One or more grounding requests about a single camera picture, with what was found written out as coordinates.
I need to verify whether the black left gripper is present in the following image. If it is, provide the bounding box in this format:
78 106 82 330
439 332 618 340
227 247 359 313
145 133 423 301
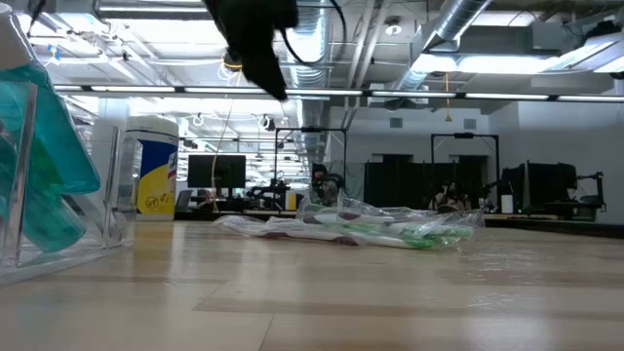
202 0 300 101

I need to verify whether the purple toothbrush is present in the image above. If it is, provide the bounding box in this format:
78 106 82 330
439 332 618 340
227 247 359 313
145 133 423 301
295 191 426 227
213 214 365 248

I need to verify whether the green toothbrush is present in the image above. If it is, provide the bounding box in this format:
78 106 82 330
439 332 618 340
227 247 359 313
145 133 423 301
340 208 487 240
350 232 462 252

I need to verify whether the black computer monitor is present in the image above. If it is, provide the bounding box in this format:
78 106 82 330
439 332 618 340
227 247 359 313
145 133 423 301
187 154 248 199

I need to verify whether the person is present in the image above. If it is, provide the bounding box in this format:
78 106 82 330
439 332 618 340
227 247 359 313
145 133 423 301
310 163 345 207
435 180 472 215

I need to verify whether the yellow blue wipes canister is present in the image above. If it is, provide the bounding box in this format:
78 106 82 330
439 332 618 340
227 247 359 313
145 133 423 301
125 115 180 221

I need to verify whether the grey laptop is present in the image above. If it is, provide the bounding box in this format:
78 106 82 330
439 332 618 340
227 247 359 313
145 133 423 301
174 188 195 216

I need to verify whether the black partition screen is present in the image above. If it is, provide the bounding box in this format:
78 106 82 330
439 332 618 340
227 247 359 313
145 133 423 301
364 154 488 215

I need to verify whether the clear acrylic organizer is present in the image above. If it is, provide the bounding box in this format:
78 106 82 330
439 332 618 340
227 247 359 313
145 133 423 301
0 72 144 288

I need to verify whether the bright ceiling light panel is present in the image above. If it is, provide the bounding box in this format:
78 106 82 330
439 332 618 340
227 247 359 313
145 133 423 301
413 51 557 76

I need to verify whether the long ceiling light strip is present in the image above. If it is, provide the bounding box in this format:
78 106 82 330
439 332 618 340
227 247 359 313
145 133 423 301
51 83 624 103

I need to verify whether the grey ceiling air unit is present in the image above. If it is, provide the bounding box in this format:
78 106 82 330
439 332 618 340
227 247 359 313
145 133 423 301
530 19 624 56

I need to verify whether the black equipment stack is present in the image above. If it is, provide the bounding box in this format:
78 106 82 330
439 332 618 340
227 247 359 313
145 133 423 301
500 162 579 215

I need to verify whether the ribbed silver ventilation duct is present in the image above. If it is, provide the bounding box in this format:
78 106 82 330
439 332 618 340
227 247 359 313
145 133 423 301
280 0 333 162

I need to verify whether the black metal rig frame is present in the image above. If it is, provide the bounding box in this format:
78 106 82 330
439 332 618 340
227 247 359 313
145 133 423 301
430 132 500 215
274 127 348 211

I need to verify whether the black left wrist camera cable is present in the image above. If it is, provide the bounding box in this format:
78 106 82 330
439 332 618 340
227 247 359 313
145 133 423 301
279 0 348 67

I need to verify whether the yellow hanging cable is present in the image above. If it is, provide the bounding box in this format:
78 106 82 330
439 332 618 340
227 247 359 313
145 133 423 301
210 60 244 215

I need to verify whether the yellow hanging pull cord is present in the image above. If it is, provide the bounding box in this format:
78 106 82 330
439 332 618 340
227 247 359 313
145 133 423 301
442 71 453 124

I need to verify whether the large silver ventilation duct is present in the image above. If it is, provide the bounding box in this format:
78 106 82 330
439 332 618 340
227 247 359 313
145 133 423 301
389 0 491 94

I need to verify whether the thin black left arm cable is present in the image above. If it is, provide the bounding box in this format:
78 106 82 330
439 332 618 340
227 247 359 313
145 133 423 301
26 0 49 25

